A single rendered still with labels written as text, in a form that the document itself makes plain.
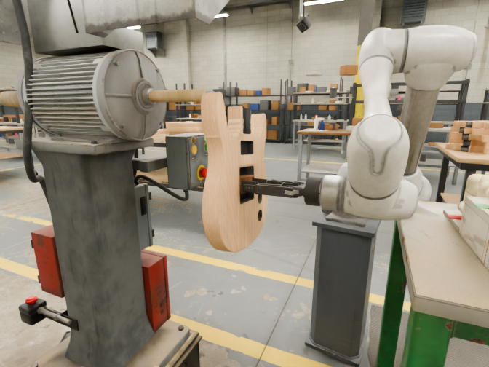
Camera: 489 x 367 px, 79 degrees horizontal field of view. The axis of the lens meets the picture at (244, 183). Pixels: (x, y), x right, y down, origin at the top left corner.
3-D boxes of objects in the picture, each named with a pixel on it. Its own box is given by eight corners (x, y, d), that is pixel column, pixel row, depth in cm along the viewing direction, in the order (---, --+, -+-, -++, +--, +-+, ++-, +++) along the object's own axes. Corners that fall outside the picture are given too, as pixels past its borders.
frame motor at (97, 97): (19, 140, 92) (2, 51, 86) (92, 134, 116) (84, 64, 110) (116, 147, 76) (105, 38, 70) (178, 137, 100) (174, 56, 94)
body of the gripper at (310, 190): (317, 209, 72) (281, 204, 76) (323, 203, 80) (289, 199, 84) (320, 178, 71) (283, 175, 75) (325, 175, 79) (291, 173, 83)
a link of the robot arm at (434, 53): (372, 190, 148) (422, 194, 141) (372, 214, 136) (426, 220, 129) (401, 21, 97) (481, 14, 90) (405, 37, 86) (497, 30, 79)
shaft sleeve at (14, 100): (-3, 103, 107) (0, 89, 108) (14, 109, 112) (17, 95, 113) (28, 103, 100) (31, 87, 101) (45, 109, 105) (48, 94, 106)
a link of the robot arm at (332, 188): (345, 208, 78) (321, 205, 80) (348, 174, 77) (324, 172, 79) (341, 215, 70) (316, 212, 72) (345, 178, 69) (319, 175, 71)
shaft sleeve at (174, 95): (148, 100, 82) (149, 88, 82) (155, 103, 85) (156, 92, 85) (203, 98, 75) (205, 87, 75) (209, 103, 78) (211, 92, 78)
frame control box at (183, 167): (131, 202, 115) (124, 135, 109) (165, 188, 134) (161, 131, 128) (183, 210, 106) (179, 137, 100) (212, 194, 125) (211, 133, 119)
